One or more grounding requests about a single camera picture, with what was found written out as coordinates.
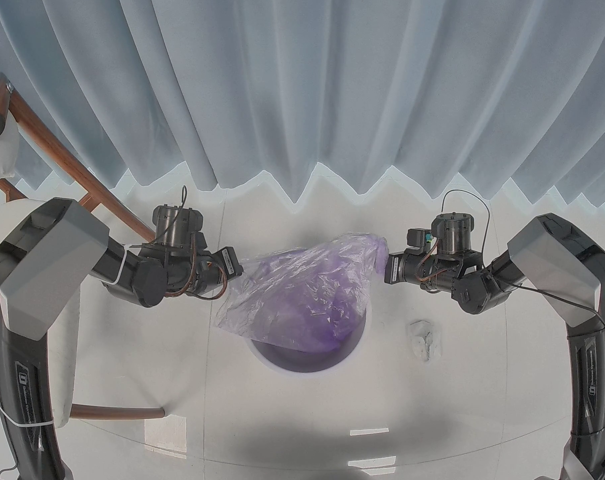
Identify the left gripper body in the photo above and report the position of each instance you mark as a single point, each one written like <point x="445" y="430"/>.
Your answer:
<point x="231" y="263"/>

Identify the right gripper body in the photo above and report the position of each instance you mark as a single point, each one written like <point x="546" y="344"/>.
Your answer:
<point x="412" y="270"/>

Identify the purple plastic bag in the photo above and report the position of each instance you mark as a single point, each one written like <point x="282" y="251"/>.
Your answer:
<point x="307" y="288"/>

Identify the white trash bin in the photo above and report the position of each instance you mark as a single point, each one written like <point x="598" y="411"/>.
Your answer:
<point x="292" y="363"/>

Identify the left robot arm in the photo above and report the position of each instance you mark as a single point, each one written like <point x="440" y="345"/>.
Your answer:
<point x="47" y="268"/>

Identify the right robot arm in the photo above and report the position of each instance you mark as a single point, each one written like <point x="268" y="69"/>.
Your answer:
<point x="547" y="268"/>

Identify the crumpled white paper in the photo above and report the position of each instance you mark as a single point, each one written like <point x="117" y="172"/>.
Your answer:
<point x="425" y="343"/>

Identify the pale blue curtain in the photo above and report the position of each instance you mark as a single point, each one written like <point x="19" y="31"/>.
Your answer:
<point x="302" y="68"/>

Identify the wooden chair with white cushion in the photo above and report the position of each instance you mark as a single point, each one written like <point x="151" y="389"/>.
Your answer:
<point x="47" y="140"/>

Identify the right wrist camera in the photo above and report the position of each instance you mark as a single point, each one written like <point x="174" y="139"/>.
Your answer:
<point x="416" y="238"/>

